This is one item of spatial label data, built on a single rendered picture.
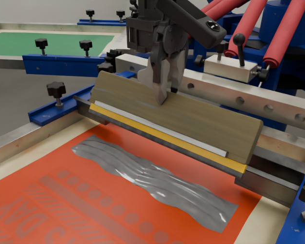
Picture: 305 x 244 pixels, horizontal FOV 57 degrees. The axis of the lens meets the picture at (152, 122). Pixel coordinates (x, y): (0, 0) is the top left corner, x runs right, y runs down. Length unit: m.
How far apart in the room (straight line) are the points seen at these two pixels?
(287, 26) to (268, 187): 0.59
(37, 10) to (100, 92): 4.27
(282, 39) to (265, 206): 0.55
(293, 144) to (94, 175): 0.41
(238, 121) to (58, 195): 0.34
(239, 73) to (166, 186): 0.36
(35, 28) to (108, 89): 1.14
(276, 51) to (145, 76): 0.50
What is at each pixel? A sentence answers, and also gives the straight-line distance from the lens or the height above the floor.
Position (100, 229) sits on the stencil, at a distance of 0.48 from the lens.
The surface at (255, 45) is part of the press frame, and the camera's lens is 1.18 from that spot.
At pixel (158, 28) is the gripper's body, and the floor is 1.22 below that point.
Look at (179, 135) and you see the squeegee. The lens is 0.49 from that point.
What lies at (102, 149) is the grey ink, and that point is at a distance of 0.62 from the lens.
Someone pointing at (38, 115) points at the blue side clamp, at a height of 1.00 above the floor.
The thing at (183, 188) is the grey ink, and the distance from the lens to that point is 0.52.
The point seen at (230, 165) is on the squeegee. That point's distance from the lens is 0.48.
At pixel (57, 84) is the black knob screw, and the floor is 1.06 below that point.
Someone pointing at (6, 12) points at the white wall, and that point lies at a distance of 4.62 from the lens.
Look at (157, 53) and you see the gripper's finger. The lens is 0.46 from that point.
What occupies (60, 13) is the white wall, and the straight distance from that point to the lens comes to 5.10.
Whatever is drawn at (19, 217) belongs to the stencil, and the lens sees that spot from 0.53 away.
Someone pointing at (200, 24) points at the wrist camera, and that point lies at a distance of 0.45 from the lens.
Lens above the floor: 1.33
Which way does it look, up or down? 32 degrees down
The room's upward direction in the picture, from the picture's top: straight up
